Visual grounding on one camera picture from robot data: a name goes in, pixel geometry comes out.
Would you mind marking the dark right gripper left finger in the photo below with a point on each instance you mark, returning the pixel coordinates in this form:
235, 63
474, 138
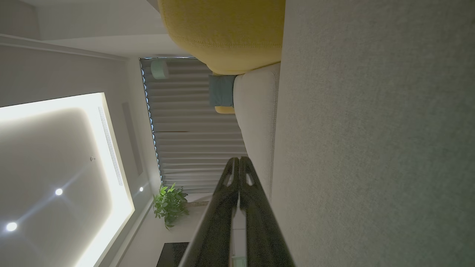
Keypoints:
215, 230

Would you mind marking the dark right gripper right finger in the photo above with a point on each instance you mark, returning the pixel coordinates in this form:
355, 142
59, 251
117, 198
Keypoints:
259, 230

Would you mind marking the black television screen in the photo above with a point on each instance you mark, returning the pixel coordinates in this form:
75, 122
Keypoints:
172, 256

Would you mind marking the green leafy indoor tree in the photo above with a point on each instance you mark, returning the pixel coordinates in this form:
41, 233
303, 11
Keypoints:
170, 205

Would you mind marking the grey pleated curtain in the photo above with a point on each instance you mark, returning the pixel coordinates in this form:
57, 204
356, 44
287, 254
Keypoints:
193, 126

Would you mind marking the glowing ceiling light cove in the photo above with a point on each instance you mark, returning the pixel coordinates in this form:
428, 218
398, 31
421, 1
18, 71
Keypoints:
107, 207

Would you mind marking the long white ceiling vent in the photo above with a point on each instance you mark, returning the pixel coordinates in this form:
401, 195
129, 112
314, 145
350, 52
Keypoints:
110, 146

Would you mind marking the grey sofa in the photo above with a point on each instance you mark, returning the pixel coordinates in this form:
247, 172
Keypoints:
371, 148

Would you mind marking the teal throw pillow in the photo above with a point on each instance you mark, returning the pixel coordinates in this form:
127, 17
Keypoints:
222, 91

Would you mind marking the pale green round fixture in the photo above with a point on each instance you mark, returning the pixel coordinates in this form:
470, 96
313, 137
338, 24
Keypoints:
159, 69

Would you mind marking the yellow sofa backrest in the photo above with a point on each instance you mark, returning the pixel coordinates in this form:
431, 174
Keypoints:
226, 33

